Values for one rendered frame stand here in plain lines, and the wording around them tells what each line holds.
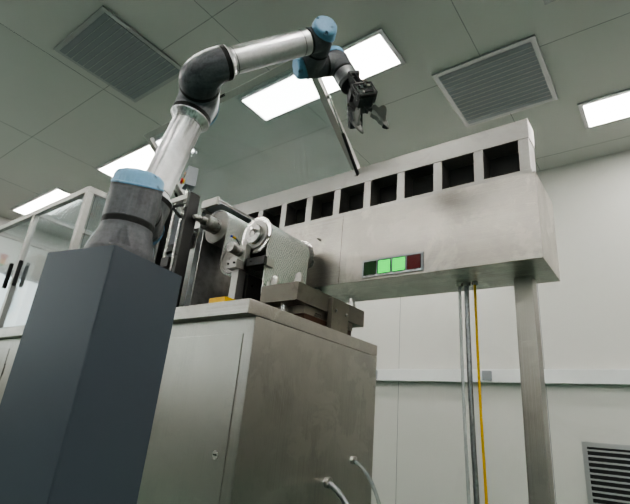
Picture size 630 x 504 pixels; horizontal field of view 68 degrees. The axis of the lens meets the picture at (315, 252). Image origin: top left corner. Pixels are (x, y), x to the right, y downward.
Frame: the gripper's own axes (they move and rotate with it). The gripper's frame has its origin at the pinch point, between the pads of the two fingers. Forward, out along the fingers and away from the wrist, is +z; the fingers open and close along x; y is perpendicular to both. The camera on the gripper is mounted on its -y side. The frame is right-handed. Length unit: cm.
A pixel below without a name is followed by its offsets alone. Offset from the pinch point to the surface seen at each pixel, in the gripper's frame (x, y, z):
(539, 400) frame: 27, -36, 86
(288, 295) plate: -35, -34, 31
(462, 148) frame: 41.4, -17.2, 0.0
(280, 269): -31, -50, 12
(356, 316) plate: -9, -56, 36
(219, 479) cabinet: -69, -25, 76
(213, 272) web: -51, -76, -8
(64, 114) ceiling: -118, -186, -246
